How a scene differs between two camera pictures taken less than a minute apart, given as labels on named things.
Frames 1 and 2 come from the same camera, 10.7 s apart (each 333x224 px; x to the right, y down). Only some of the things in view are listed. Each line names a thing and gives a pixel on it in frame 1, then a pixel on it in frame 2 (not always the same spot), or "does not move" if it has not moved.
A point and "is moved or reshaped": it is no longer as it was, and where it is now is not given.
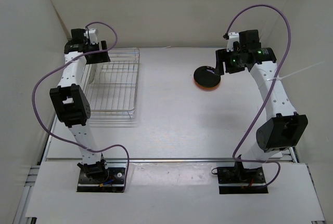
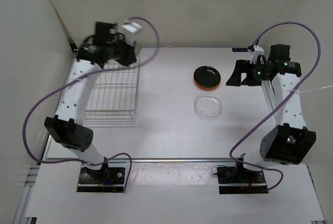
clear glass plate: (92, 74) is moved or reshaped
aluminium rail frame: (167, 140) does not move
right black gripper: (222, 55) -> (242, 66)
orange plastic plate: (206, 88) does not move
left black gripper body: (95, 58) -> (120, 51)
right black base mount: (238, 180) does not move
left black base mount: (98, 177) does not move
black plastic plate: (206, 76) does not move
